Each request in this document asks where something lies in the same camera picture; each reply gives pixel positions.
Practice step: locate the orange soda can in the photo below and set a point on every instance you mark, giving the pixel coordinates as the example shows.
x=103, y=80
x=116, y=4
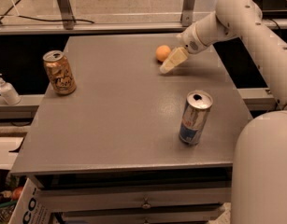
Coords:
x=59, y=72

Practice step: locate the orange fruit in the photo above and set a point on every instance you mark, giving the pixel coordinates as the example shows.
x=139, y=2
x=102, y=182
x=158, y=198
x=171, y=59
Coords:
x=162, y=52

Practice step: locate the white cardboard box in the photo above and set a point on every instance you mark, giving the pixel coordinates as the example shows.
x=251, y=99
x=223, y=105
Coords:
x=29, y=209

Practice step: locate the silver blue energy drink can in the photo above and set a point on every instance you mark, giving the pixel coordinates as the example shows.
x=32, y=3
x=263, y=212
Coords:
x=194, y=117

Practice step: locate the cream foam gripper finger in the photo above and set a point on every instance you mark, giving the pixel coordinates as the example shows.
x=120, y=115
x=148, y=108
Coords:
x=176, y=57

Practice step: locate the grey drawer cabinet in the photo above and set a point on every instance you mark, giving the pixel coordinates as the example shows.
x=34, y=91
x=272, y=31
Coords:
x=110, y=152

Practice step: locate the red round object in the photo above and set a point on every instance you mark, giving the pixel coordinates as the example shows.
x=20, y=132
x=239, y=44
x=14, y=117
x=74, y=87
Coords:
x=16, y=193

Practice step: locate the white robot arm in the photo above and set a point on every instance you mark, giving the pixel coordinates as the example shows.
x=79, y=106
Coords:
x=259, y=176

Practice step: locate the white pump bottle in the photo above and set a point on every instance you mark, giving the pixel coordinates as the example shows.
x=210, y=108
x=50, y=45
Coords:
x=8, y=92

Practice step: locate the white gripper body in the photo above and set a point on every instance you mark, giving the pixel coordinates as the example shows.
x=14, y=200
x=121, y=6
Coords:
x=190, y=41

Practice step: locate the metal railing frame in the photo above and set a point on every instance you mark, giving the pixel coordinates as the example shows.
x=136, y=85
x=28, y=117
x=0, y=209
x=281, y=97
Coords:
x=41, y=17

